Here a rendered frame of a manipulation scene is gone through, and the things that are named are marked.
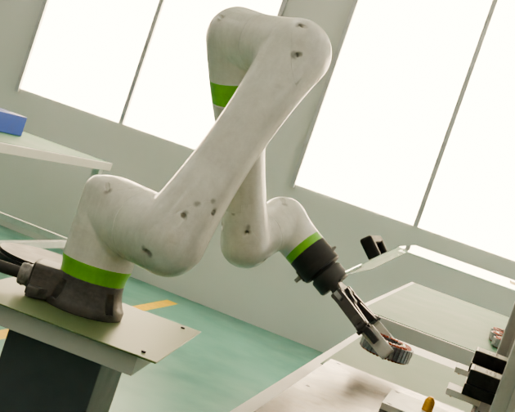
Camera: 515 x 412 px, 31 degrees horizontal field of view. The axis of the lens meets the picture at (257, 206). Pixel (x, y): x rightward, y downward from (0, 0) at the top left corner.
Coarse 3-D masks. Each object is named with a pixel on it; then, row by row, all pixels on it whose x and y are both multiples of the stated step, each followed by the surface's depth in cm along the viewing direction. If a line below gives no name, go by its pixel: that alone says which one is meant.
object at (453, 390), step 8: (472, 368) 142; (480, 368) 145; (472, 376) 141; (480, 376) 140; (488, 376) 140; (496, 376) 142; (448, 384) 145; (464, 384) 141; (472, 384) 141; (480, 384) 140; (488, 384) 140; (496, 384) 140; (448, 392) 142; (456, 392) 142; (464, 392) 141; (472, 392) 140; (480, 392) 140; (488, 392) 140; (464, 400) 141; (472, 400) 141; (480, 400) 140; (488, 400) 140
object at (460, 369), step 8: (480, 352) 164; (488, 352) 166; (472, 360) 164; (480, 360) 164; (488, 360) 164; (496, 360) 163; (504, 360) 163; (456, 368) 165; (464, 368) 167; (488, 368) 164; (496, 368) 163
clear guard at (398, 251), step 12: (396, 252) 131; (408, 252) 127; (420, 252) 133; (432, 252) 147; (360, 264) 128; (372, 264) 135; (444, 264) 125; (456, 264) 133; (468, 264) 147; (480, 276) 124; (492, 276) 133; (504, 288) 123
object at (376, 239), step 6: (360, 240) 135; (366, 240) 135; (372, 240) 135; (378, 240) 140; (366, 246) 135; (372, 246) 134; (378, 246) 143; (384, 246) 143; (366, 252) 135; (372, 252) 134; (378, 252) 134; (384, 252) 143
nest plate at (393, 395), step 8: (392, 392) 175; (400, 392) 177; (384, 400) 166; (392, 400) 169; (400, 400) 171; (408, 400) 173; (416, 400) 176; (384, 408) 164; (392, 408) 163; (400, 408) 164; (408, 408) 166; (416, 408) 169; (440, 408) 176
